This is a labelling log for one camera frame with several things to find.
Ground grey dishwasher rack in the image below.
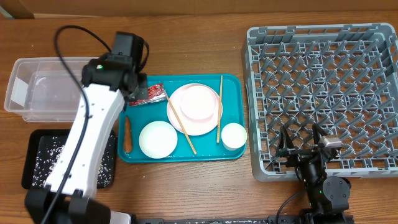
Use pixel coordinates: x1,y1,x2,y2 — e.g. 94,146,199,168
243,23,397,182

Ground red snack wrapper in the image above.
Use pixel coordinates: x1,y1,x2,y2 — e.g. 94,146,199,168
129,83,167,106

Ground orange carrot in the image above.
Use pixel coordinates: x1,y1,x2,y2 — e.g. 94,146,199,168
123,116,132,154

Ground white plastic cup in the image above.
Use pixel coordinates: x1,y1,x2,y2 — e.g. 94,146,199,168
221,123,247,151

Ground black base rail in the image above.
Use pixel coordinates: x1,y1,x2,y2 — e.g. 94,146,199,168
133,216,355,224

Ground teal plastic serving tray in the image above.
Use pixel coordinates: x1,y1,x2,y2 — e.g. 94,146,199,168
118,74,246,164

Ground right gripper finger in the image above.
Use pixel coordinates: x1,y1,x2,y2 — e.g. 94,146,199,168
312,123,327,145
278,126,295,150

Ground wooden chopstick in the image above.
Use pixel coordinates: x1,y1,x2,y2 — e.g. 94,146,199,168
165,94,197,155
216,75,223,144

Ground black plastic tray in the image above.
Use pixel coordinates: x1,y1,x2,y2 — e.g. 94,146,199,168
21,129,118,190

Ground rice and food scraps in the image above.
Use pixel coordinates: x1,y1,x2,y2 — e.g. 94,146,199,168
30,134,118,189

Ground clear plastic bin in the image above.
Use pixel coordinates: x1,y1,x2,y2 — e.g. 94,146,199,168
4,57,123,123

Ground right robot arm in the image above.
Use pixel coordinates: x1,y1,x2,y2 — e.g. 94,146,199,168
275,124,354,223

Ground large pink plate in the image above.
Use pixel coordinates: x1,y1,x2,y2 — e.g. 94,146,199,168
166,83,223,137

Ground white bowl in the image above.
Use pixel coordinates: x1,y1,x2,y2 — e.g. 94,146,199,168
139,121,178,159

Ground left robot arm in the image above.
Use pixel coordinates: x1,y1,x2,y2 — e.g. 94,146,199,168
24,32,149,223

